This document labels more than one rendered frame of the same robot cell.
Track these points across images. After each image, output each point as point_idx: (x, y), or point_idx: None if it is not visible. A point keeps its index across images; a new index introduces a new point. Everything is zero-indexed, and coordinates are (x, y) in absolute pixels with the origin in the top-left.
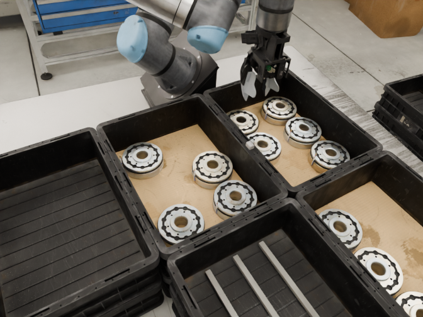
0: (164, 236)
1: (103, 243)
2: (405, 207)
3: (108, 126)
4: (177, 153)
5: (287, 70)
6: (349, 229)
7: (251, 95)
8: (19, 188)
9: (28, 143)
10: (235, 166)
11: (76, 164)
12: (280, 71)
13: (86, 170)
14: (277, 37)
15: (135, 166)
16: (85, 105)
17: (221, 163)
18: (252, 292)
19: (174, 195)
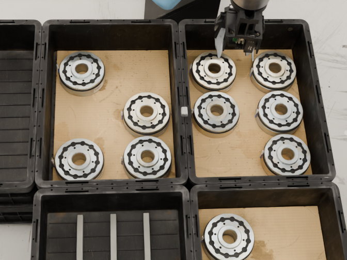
0: (57, 165)
1: (4, 145)
2: (327, 252)
3: (57, 26)
4: (124, 79)
5: (257, 47)
6: (236, 244)
7: (217, 53)
8: None
9: None
10: (173, 122)
11: (17, 49)
12: (248, 46)
13: (24, 59)
14: (243, 16)
15: (68, 79)
16: None
17: (156, 113)
18: (108, 253)
19: (93, 126)
